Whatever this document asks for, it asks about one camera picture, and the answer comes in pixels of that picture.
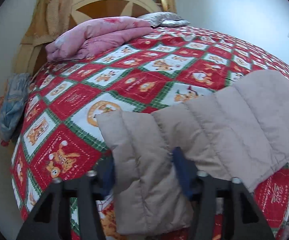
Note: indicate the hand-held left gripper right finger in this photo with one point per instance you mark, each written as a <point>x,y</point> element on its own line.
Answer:
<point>182,170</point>

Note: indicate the pink folded quilt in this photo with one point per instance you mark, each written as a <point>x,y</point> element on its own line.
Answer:
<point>104,35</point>

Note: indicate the grey striped pillow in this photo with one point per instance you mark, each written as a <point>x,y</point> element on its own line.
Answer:
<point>159,18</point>

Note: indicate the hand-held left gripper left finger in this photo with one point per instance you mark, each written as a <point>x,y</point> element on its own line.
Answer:
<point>108,177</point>

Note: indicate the red printed bedspread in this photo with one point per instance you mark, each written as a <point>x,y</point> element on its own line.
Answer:
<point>134,85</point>

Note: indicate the beige puffer jacket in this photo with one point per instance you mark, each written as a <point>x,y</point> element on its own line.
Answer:
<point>234,117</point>

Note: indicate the blue hanging cloth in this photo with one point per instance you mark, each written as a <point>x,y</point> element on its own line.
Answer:
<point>12,105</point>

